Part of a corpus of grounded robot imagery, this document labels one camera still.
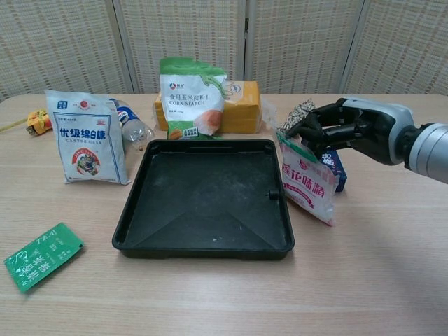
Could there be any pink white seasoning bag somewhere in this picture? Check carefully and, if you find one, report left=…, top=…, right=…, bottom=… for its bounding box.
left=276, top=131, right=340, bottom=228

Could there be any orange yellow wrapped package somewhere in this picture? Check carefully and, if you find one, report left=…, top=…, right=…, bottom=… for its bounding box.
left=153, top=80, right=263, bottom=134

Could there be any black square plastic tray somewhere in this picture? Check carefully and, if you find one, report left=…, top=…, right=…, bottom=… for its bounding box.
left=111, top=139, right=295, bottom=262

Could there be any dark blue oblong box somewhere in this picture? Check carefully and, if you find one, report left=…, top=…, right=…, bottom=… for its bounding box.
left=302, top=138, right=349, bottom=193

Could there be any clear plastic wrapper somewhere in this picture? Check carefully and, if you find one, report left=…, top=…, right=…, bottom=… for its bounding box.
left=260, top=97, right=279, bottom=132

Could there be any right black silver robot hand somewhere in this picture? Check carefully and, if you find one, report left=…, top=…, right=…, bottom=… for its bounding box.
left=286, top=97, right=416, bottom=166

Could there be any green flat sachet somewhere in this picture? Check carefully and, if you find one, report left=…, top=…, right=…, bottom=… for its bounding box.
left=3, top=222, right=86, bottom=294

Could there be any green white corn starch bag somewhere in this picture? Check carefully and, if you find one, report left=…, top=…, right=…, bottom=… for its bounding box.
left=159, top=57, right=228, bottom=140

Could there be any yellow tape measure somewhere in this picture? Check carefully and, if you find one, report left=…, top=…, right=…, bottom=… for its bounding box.
left=0, top=108, right=53, bottom=136

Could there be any white blue sugar bag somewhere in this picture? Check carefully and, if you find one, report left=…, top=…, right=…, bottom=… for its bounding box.
left=44, top=90, right=131, bottom=186

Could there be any empty Pepsi plastic bottle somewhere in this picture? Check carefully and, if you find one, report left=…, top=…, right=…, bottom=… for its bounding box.
left=108, top=98, right=155, bottom=151

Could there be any woven folding screen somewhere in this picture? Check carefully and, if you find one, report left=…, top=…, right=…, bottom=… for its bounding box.
left=0, top=0, right=448, bottom=103

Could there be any braided rope bundle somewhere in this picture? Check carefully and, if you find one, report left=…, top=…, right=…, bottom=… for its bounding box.
left=278, top=99, right=316, bottom=133

